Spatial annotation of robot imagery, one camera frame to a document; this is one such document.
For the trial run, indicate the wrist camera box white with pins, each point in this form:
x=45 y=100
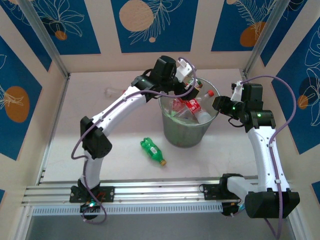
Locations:
x=183 y=71
x=237 y=93

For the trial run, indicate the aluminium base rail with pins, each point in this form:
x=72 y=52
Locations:
x=162 y=192

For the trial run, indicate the clear bottle wide red label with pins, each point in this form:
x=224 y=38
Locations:
x=111 y=91

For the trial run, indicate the red label bottle white cap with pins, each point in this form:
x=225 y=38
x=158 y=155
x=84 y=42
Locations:
x=197 y=83

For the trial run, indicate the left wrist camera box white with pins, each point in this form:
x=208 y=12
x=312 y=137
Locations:
x=183 y=71

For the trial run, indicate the aluminium frame post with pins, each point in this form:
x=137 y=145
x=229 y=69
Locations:
x=267 y=32
x=42 y=35

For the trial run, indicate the green plastic bottle yellow cap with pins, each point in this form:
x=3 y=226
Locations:
x=151 y=148

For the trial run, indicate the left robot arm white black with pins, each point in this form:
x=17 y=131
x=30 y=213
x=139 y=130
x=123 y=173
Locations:
x=117 y=110

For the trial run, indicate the aluminium side rail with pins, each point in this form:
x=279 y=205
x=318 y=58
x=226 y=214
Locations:
x=58 y=110
x=245 y=77

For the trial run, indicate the aluminium frame leg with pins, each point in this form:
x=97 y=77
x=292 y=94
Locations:
x=22 y=225
x=301 y=227

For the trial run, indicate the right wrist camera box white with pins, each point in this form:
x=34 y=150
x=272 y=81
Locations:
x=237 y=93

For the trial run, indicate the cola bottle red label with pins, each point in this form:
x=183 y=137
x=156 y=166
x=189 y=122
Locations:
x=193 y=106
x=178 y=104

